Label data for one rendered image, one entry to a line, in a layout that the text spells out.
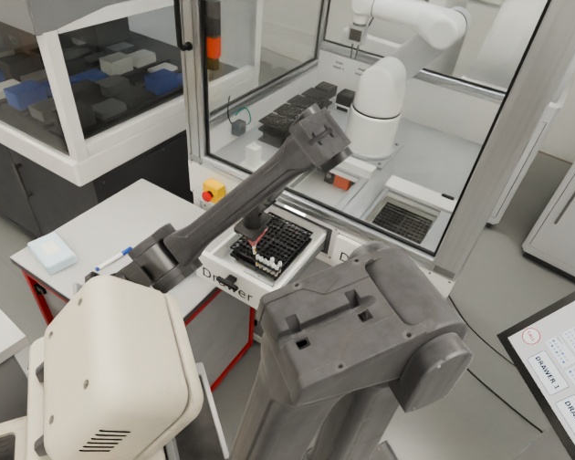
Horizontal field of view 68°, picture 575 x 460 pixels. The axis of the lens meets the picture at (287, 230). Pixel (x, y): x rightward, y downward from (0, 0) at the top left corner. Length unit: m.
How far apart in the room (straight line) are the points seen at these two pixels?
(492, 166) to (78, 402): 0.96
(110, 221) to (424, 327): 1.51
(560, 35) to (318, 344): 0.86
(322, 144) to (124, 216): 1.15
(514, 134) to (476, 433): 1.49
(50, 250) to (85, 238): 0.13
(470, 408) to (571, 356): 1.17
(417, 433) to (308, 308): 1.86
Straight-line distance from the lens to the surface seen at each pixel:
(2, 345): 1.45
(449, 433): 2.20
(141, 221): 1.69
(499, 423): 2.33
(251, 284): 1.23
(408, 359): 0.31
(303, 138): 0.68
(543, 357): 1.21
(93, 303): 0.61
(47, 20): 1.59
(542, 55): 1.04
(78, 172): 1.80
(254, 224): 1.20
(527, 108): 1.07
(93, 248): 1.62
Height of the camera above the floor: 1.84
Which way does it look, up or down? 41 degrees down
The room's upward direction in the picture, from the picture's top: 7 degrees clockwise
